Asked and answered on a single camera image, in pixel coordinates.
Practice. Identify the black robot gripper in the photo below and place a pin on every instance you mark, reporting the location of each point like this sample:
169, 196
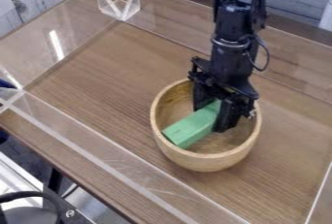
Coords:
222, 79

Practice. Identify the green rectangular block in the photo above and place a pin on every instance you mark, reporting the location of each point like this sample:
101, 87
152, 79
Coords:
196, 126

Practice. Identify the brown wooden bowl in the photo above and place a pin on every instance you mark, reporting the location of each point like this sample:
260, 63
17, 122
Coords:
219, 150

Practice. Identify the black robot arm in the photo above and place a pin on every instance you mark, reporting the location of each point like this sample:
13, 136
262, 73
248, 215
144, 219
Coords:
240, 19

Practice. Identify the clear acrylic tray walls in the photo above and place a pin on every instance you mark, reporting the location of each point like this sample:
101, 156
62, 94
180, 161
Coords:
88, 65

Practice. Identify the black table leg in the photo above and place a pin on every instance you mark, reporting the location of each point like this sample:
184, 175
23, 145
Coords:
56, 181

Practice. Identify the black metal bracket with screw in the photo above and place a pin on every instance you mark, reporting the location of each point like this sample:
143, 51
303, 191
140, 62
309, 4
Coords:
72, 215

